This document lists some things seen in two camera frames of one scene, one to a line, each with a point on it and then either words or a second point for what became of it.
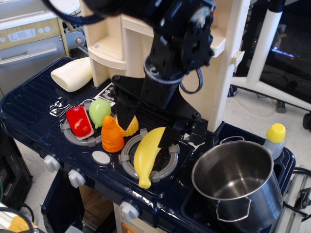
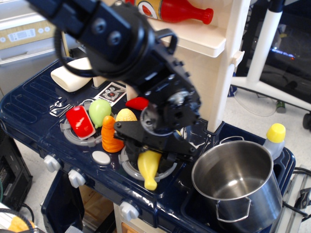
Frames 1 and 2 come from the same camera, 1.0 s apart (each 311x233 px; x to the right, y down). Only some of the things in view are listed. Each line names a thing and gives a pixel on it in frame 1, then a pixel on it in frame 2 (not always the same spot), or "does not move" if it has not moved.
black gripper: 165,99 -> 134,132
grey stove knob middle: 76,178 does not move
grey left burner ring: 68,133 does not move
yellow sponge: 18,224 does not move
